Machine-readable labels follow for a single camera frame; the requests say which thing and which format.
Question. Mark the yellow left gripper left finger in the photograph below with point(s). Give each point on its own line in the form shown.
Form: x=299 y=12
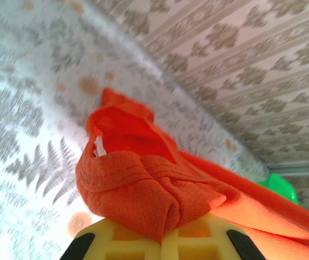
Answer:
x=132 y=246

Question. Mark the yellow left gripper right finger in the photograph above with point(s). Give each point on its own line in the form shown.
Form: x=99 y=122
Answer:
x=197 y=243

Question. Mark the orange t-shirt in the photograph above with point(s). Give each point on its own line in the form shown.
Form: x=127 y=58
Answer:
x=132 y=178

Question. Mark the green plastic basket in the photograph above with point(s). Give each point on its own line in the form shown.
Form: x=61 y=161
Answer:
x=281 y=187

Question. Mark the floral tablecloth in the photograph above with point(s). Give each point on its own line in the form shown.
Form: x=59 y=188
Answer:
x=35 y=108

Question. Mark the right aluminium corner post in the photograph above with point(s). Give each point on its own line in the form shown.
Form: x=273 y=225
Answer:
x=300 y=168

